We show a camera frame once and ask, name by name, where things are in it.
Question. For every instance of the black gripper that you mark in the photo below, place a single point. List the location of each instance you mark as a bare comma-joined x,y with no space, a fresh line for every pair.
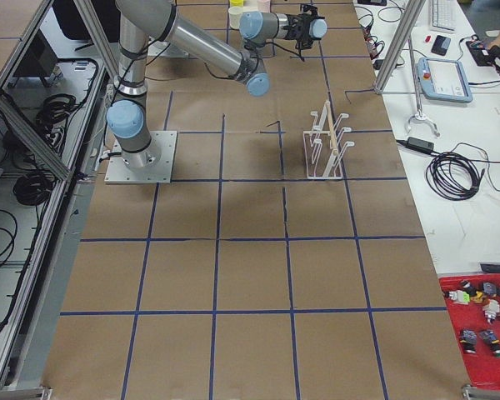
304,37

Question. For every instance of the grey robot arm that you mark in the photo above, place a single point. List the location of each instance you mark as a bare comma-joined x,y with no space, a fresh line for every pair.
160,21

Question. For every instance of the pale green plastic cup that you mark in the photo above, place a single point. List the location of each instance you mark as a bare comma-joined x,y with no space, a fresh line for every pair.
234,16

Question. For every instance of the yellow plastic cup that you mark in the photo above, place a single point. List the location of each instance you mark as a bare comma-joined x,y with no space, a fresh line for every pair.
236,3

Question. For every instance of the black smartphone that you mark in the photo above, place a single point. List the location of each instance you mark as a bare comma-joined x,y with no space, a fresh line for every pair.
441,45

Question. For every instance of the white keyboard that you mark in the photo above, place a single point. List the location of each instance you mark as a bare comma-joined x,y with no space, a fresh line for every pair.
442,15

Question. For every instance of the long reach grabber tool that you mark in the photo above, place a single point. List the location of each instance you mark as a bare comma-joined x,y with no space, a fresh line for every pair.
419,116

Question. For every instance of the blue teach pendant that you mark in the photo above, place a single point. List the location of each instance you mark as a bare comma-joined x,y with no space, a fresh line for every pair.
443,80

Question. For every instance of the red parts tray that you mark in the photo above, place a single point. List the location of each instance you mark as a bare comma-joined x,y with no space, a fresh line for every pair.
473,303

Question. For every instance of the aluminium frame post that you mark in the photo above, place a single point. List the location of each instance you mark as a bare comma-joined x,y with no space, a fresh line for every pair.
401,35

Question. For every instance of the white wire cup rack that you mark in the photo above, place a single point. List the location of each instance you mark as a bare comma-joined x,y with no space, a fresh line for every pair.
323,144

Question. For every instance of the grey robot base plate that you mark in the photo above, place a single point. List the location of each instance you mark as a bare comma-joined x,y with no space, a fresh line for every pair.
153,165

